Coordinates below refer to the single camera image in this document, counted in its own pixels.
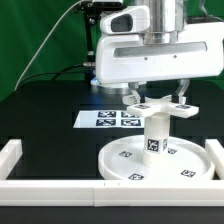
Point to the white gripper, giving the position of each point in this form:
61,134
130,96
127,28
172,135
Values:
152,42

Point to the white cross-shaped table base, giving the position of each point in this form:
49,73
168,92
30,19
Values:
163,105

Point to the white round table top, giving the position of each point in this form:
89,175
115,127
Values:
182,160

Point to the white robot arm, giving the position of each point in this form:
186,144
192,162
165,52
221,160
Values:
152,41

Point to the white sheet with markers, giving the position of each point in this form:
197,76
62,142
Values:
107,119

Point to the white U-shaped fence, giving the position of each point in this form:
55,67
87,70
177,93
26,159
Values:
99,193

